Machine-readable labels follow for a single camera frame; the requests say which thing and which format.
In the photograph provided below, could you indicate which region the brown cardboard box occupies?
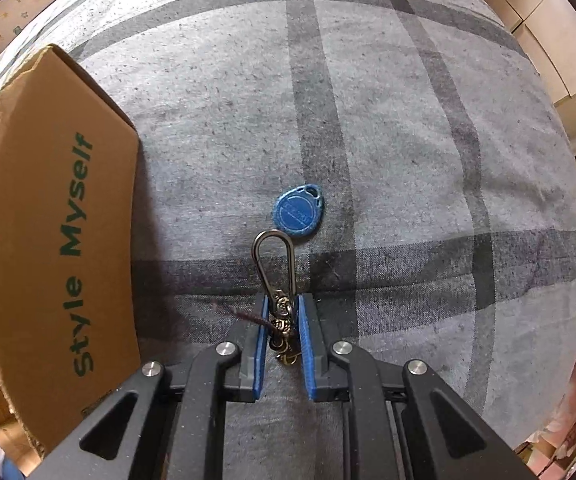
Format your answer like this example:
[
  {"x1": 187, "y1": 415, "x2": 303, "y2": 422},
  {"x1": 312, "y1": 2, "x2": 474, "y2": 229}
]
[{"x1": 0, "y1": 45, "x2": 140, "y2": 453}]

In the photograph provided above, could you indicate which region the blue oval key fob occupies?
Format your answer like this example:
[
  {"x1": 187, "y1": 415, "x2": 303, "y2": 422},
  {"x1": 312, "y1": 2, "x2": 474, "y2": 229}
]
[{"x1": 271, "y1": 183, "x2": 324, "y2": 237}]

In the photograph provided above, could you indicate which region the grey plaid bed cover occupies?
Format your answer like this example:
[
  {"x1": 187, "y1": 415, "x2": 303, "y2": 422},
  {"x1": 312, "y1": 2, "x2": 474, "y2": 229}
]
[{"x1": 0, "y1": 0, "x2": 576, "y2": 480}]

